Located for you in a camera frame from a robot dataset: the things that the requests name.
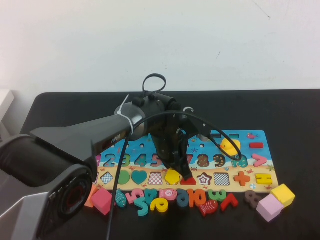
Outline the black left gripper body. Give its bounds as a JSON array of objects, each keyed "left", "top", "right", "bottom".
[{"left": 151, "top": 113, "right": 188, "bottom": 168}]

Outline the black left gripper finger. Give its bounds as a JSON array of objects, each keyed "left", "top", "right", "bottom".
[
  {"left": 163, "top": 162, "right": 179, "bottom": 172},
  {"left": 178, "top": 159, "right": 193, "bottom": 180}
]

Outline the yellow pentagon piece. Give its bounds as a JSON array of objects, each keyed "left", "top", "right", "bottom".
[{"left": 164, "top": 169, "right": 181, "bottom": 186}]

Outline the red triangle piece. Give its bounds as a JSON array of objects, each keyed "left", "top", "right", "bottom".
[{"left": 180, "top": 176, "right": 198, "bottom": 186}]

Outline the orange number ten piece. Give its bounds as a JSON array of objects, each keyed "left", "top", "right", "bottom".
[{"left": 187, "top": 189, "right": 208, "bottom": 208}]

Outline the teal heart piece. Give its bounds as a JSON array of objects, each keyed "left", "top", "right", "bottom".
[{"left": 131, "top": 169, "right": 148, "bottom": 185}]

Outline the teal number four piece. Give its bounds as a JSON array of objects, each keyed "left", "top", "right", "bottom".
[{"left": 145, "top": 188, "right": 160, "bottom": 205}]

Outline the green number three piece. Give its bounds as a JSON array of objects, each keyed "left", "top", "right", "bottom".
[{"left": 208, "top": 189, "right": 228, "bottom": 203}]

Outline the pink number five piece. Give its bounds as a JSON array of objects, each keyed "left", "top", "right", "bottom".
[{"left": 126, "top": 187, "right": 146, "bottom": 205}]

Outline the yellow number six piece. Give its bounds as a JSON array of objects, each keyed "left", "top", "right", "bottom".
[{"left": 149, "top": 197, "right": 169, "bottom": 213}]

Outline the green circle piece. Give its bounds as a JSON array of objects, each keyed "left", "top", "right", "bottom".
[{"left": 117, "top": 169, "right": 131, "bottom": 185}]

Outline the red number seven piece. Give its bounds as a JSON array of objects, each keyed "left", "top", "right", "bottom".
[{"left": 219, "top": 194, "right": 238, "bottom": 212}]

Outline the orange plus sign piece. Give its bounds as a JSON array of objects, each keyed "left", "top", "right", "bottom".
[{"left": 233, "top": 171, "right": 251, "bottom": 186}]

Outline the colourful wooden puzzle board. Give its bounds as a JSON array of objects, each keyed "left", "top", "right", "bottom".
[{"left": 92, "top": 129, "right": 280, "bottom": 195}]

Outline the brown number eight piece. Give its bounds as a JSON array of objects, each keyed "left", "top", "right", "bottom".
[{"left": 244, "top": 190, "right": 263, "bottom": 210}]

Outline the pink greater-than sign piece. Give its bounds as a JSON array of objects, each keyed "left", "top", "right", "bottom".
[{"left": 251, "top": 153, "right": 268, "bottom": 168}]

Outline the yellow equals sign piece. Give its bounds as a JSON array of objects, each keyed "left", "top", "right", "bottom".
[{"left": 255, "top": 173, "right": 273, "bottom": 185}]

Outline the pink wooden fish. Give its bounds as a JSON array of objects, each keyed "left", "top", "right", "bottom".
[{"left": 159, "top": 187, "right": 179, "bottom": 202}]

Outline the red wooden fish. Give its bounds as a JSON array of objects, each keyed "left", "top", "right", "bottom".
[{"left": 198, "top": 199, "right": 220, "bottom": 218}]

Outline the white zip tie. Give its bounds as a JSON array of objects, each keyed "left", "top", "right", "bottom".
[{"left": 117, "top": 94, "right": 135, "bottom": 133}]

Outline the yellow rubber duck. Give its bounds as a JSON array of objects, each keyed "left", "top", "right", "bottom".
[{"left": 219, "top": 138, "right": 241, "bottom": 157}]

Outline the teal wooden fish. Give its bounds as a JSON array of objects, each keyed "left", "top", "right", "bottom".
[{"left": 113, "top": 188, "right": 129, "bottom": 208}]

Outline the pink wooden cube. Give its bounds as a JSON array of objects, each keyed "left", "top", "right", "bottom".
[{"left": 90, "top": 187, "right": 113, "bottom": 216}]

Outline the orange wooden cube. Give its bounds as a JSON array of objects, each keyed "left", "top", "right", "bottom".
[{"left": 84, "top": 184, "right": 97, "bottom": 208}]

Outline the lilac wooden cube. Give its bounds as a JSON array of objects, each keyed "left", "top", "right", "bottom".
[{"left": 256, "top": 194, "right": 286, "bottom": 223}]

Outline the yellow wooden cube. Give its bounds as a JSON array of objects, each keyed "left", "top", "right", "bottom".
[{"left": 270, "top": 183, "right": 296, "bottom": 207}]

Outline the white box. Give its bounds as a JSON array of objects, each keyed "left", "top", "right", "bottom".
[{"left": 0, "top": 89, "right": 15, "bottom": 125}]

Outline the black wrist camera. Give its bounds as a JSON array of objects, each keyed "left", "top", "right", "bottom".
[{"left": 179, "top": 106, "right": 212, "bottom": 142}]

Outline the long black camera cable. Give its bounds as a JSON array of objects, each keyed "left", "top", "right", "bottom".
[{"left": 107, "top": 111, "right": 243, "bottom": 240}]

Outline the black cable loop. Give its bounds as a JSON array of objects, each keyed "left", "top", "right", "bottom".
[{"left": 142, "top": 73, "right": 167, "bottom": 98}]

